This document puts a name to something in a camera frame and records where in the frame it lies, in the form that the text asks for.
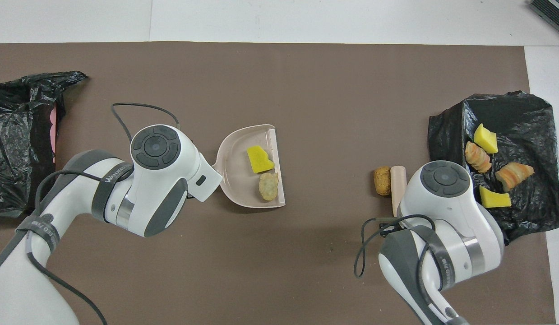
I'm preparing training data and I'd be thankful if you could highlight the brown breaded nugget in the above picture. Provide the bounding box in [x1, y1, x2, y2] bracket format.
[374, 166, 392, 196]

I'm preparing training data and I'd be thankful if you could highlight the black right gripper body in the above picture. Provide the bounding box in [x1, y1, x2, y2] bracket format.
[379, 221, 400, 239]

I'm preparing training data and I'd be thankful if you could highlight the beige croissant chunk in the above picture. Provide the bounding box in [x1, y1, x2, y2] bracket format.
[259, 172, 279, 202]
[495, 162, 535, 192]

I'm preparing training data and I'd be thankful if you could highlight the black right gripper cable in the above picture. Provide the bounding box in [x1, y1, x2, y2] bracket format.
[354, 214, 442, 294]

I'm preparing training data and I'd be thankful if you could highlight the yellow sponge with green pad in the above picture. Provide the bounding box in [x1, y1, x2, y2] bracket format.
[247, 145, 275, 174]

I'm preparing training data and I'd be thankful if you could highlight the dark grey ribbed panel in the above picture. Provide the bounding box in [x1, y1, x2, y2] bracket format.
[528, 0, 559, 39]

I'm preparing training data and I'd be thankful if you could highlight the brown table mat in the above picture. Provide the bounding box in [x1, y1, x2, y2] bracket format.
[0, 42, 556, 325]

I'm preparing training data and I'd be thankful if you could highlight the golden brown croissant piece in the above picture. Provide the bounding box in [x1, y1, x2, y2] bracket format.
[465, 141, 492, 174]

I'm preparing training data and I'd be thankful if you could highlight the beige hand brush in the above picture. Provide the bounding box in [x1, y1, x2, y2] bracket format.
[390, 165, 407, 217]

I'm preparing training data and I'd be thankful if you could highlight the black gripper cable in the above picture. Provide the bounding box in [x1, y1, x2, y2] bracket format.
[27, 103, 180, 325]
[354, 214, 442, 294]

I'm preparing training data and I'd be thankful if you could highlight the pink plastic bin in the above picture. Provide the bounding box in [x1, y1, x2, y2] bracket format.
[49, 106, 59, 163]

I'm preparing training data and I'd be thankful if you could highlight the small yellow sponge piece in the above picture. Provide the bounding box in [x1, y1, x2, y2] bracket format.
[473, 123, 499, 154]

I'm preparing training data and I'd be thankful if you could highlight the black plastic trash bag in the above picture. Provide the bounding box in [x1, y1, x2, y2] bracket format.
[0, 71, 88, 219]
[427, 91, 559, 244]

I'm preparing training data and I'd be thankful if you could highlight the notched yellow sponge piece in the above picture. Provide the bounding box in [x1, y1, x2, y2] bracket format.
[480, 186, 512, 209]

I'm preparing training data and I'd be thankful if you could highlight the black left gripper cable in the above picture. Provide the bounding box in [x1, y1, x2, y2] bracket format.
[27, 103, 180, 325]

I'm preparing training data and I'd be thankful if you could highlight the beige plastic dustpan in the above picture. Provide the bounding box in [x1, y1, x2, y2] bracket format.
[212, 124, 286, 209]

